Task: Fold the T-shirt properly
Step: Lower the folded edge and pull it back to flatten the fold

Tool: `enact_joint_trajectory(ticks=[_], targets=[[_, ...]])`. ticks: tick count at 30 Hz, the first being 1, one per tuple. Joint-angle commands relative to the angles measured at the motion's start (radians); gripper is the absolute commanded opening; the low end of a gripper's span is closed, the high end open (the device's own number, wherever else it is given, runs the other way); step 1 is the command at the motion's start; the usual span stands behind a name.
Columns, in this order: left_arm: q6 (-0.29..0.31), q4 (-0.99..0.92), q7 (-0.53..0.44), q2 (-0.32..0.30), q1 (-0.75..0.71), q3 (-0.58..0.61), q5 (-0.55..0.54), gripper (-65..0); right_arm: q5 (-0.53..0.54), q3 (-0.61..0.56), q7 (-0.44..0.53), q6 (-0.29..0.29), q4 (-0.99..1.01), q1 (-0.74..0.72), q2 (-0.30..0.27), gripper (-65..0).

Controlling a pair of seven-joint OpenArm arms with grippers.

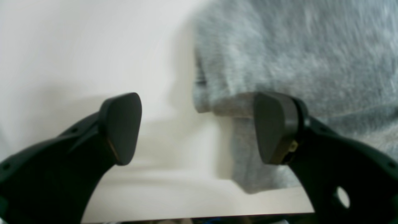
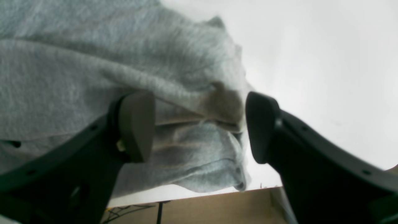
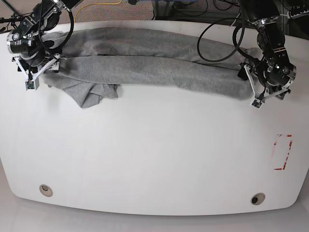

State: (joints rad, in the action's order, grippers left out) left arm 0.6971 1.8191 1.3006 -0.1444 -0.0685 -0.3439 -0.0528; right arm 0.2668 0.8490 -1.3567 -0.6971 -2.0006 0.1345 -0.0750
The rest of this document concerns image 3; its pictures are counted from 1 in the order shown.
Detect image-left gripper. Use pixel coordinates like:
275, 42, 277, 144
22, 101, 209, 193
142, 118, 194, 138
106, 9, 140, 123
12, 53, 67, 82

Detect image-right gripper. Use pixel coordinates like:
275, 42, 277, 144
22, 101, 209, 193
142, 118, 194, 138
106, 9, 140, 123
238, 64, 291, 105

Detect grey printed T-shirt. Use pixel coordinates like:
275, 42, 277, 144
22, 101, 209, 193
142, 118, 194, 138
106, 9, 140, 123
41, 28, 252, 108

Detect black tripod legs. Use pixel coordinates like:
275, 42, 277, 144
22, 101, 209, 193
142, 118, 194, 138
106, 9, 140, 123
0, 0, 30, 33

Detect red tape rectangle marking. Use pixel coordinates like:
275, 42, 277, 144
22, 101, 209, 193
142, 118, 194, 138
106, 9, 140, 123
271, 134, 293, 171

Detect white power strip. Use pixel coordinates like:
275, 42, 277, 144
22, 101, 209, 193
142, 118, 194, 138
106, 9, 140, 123
287, 4, 309, 19

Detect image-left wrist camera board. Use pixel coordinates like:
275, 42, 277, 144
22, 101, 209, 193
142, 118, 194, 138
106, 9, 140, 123
25, 79, 40, 90

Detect white cable on floor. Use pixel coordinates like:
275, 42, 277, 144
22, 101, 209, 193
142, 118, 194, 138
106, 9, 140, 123
230, 11, 289, 27

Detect yellow cable on floor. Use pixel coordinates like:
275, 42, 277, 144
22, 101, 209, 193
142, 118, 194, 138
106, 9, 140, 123
74, 0, 123, 23

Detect grey metal frame leg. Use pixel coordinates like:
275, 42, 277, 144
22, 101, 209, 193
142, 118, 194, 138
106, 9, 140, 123
152, 0, 175, 20

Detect left table cable grommet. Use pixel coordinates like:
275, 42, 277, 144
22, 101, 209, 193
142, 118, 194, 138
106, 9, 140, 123
39, 185, 53, 197

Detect table cable grommet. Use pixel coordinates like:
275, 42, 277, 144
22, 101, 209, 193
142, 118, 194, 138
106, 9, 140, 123
251, 193, 266, 205
39, 185, 53, 197

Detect right table cable grommet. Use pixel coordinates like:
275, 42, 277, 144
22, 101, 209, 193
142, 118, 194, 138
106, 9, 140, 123
251, 193, 266, 205

